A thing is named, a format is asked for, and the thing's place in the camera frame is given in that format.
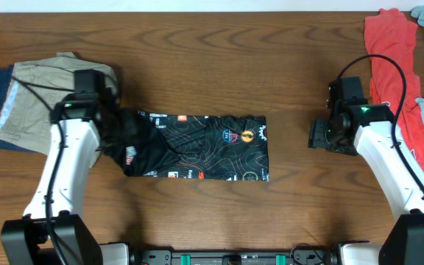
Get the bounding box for red t-shirt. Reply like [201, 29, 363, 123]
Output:
[364, 8, 424, 171]

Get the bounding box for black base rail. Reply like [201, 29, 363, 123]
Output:
[97, 241, 382, 265]

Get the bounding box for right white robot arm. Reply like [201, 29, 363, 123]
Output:
[308, 105, 424, 264]

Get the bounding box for folded khaki pants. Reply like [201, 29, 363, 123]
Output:
[0, 52, 117, 155]

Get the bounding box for black orange patterned jersey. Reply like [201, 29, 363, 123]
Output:
[102, 109, 269, 181]

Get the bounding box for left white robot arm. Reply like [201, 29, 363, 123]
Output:
[1, 92, 130, 264]

